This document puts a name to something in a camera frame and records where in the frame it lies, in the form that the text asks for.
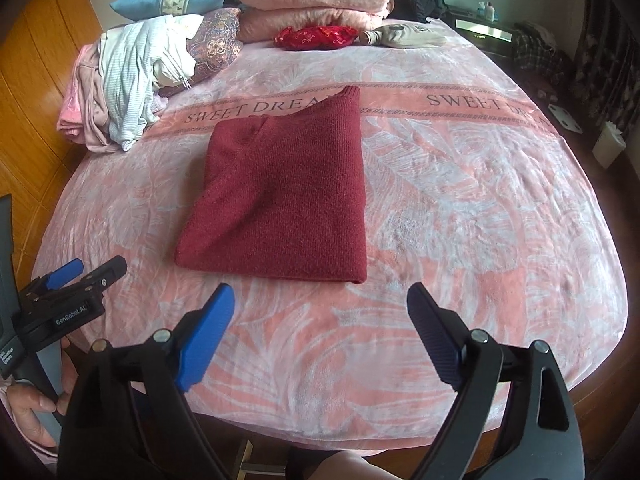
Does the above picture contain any wooden wardrobe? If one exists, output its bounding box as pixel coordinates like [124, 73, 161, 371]
[0, 0, 107, 271]

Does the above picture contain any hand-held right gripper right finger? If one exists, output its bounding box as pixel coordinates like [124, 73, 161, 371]
[406, 282, 586, 480]

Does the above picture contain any floral patterned pillow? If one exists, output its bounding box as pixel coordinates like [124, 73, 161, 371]
[186, 7, 243, 85]

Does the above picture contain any dark red knit sweater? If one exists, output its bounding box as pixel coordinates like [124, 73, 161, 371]
[175, 86, 368, 285]

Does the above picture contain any person's left hand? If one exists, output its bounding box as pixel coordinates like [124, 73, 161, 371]
[7, 335, 81, 448]

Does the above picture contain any red embroidered pouch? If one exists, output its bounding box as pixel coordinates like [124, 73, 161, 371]
[274, 25, 358, 52]

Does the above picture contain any white striped garment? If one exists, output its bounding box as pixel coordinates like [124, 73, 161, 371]
[99, 16, 201, 153]

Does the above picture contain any dark side table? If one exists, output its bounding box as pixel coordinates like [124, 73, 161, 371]
[445, 4, 516, 45]

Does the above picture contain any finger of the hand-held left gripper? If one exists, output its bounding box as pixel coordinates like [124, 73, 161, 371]
[27, 259, 84, 298]
[37, 256, 128, 302]

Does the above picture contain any white bathroom scale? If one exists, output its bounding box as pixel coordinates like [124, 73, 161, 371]
[547, 104, 584, 134]

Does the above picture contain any pink garment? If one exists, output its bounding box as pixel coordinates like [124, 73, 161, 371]
[57, 44, 123, 153]

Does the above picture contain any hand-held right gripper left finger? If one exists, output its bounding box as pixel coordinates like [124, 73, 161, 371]
[59, 282, 236, 480]

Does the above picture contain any dark patterned cloth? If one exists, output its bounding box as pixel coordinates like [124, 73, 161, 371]
[565, 0, 640, 126]

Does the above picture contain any wooden stool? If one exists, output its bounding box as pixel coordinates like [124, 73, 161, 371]
[237, 437, 254, 480]

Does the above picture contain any light blue pillow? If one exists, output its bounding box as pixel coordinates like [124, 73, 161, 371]
[110, 0, 232, 18]

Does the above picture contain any pink printed blanket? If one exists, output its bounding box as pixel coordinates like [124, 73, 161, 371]
[30, 20, 628, 448]

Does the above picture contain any grey plaid garment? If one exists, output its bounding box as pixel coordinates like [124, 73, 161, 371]
[512, 21, 567, 77]

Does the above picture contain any person's leg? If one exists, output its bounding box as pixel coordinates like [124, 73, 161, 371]
[285, 449, 432, 480]

